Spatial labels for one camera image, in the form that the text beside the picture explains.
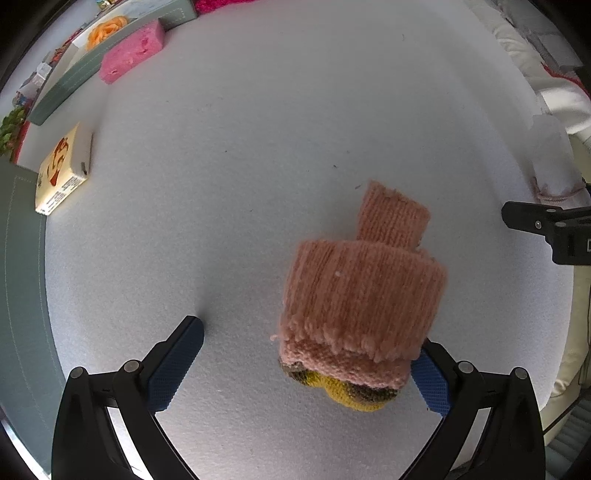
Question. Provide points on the white chunky knit cushion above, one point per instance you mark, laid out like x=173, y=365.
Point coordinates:
x=531, y=55

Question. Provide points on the pile of colourful packets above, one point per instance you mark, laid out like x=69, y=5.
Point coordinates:
x=41, y=76

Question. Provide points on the yellow brown knit sock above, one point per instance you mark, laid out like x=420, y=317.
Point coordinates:
x=351, y=397

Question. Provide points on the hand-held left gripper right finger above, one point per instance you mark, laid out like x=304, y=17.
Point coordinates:
x=431, y=383

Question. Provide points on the yellow printed carton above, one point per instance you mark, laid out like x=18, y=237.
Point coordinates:
x=60, y=170

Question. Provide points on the white fluffy sock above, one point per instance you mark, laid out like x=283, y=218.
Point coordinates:
x=551, y=161

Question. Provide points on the large grey-rimmed cardboard box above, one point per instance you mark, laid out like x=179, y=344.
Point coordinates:
x=23, y=277

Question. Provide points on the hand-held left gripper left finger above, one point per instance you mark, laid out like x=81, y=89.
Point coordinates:
x=175, y=364

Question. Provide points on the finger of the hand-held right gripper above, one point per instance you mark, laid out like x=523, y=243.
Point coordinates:
x=526, y=217

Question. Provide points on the shallow grey-rimmed cardboard box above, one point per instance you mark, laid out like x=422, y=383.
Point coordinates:
x=60, y=92

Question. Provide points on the green potted plant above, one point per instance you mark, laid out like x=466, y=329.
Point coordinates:
x=10, y=127

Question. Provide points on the peach knit sock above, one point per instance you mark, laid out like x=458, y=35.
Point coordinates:
x=364, y=286

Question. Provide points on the magenta fluffy duster head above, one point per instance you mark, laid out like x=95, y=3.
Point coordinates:
x=221, y=4

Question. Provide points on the cream cushion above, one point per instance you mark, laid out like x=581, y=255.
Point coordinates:
x=577, y=323

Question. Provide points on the orange fabric flower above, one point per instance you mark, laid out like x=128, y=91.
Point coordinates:
x=106, y=30

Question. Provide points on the pink sponge block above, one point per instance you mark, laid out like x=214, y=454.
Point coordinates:
x=134, y=53

